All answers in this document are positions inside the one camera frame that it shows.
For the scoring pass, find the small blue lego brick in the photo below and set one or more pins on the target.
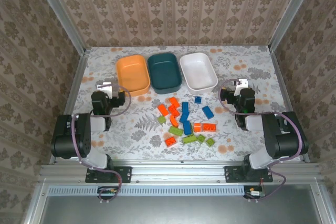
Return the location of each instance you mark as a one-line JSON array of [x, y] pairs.
[[198, 100]]

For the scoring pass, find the small green lego brick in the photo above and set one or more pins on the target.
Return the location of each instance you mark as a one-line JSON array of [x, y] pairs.
[[210, 142], [161, 119], [201, 138]]

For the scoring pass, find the small orange lego brick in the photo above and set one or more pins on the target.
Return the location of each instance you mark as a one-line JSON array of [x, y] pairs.
[[197, 127]]

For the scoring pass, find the long green lego brick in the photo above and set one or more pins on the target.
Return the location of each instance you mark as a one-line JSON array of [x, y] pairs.
[[176, 130], [189, 139]]

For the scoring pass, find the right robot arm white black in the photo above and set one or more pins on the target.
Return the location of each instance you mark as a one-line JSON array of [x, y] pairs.
[[286, 140]]

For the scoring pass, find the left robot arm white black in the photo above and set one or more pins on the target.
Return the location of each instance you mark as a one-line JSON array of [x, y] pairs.
[[65, 137]]

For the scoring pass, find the floral patterned table cover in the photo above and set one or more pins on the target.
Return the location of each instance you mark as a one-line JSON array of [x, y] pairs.
[[126, 134]]

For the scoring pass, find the orange plastic container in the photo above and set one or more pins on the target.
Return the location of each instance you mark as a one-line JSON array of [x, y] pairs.
[[131, 74]]

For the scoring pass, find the white plastic container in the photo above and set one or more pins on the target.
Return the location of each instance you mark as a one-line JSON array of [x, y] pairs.
[[198, 73]]

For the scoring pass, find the teal plastic container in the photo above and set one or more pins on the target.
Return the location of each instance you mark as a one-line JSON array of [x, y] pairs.
[[164, 73]]

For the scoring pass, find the small electrical connector plug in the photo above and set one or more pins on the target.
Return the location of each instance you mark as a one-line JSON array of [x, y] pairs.
[[109, 190], [253, 193]]

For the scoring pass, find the grey metal panel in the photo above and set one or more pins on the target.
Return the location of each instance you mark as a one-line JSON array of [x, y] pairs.
[[170, 211]]

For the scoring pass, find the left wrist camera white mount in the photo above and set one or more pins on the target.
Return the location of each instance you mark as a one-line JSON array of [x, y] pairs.
[[105, 89]]

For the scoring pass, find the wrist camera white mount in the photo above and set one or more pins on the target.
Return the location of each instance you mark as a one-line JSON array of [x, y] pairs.
[[241, 86], [105, 89]]

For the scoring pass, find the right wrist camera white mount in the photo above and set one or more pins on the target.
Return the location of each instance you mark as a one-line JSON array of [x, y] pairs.
[[241, 86]]

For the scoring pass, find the aluminum frame post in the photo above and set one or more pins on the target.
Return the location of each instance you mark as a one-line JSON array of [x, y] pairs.
[[292, 11], [61, 14]]

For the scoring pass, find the aluminum base mounting rail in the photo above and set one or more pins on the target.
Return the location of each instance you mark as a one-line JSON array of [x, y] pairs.
[[178, 172]]

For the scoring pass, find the aluminum lower frame bar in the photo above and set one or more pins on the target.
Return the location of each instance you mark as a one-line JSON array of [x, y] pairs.
[[34, 203], [321, 203]]

